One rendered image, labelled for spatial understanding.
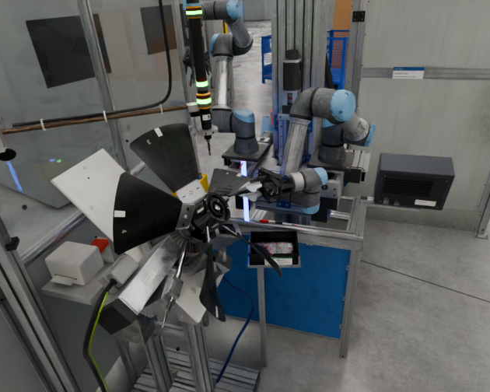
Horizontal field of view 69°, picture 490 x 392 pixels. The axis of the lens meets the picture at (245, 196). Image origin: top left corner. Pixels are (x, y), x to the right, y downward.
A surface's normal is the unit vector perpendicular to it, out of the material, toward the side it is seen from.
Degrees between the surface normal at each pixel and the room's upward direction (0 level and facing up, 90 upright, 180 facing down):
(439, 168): 15
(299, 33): 90
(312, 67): 90
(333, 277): 90
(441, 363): 0
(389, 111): 90
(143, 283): 50
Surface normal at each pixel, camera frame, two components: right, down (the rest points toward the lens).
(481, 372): -0.05, -0.86
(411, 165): -0.13, -0.71
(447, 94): -0.30, 0.50
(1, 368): 0.95, 0.11
